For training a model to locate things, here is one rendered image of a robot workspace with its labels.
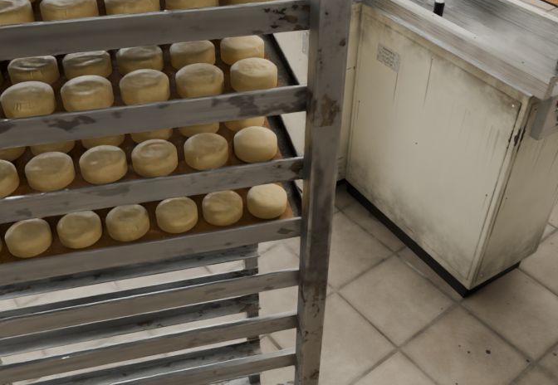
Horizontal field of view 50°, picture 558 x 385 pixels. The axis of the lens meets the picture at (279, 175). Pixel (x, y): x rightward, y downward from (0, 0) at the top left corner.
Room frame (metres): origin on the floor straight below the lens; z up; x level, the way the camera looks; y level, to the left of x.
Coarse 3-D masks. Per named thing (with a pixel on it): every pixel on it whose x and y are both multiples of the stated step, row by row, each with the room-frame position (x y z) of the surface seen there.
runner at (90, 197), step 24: (216, 168) 0.50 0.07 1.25; (240, 168) 0.50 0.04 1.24; (264, 168) 0.51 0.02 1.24; (288, 168) 0.52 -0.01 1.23; (48, 192) 0.46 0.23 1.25; (72, 192) 0.46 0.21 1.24; (96, 192) 0.47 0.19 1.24; (120, 192) 0.47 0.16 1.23; (144, 192) 0.48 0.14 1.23; (168, 192) 0.49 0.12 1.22; (192, 192) 0.49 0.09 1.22; (0, 216) 0.45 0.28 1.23; (24, 216) 0.45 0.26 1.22; (48, 216) 0.46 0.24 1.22
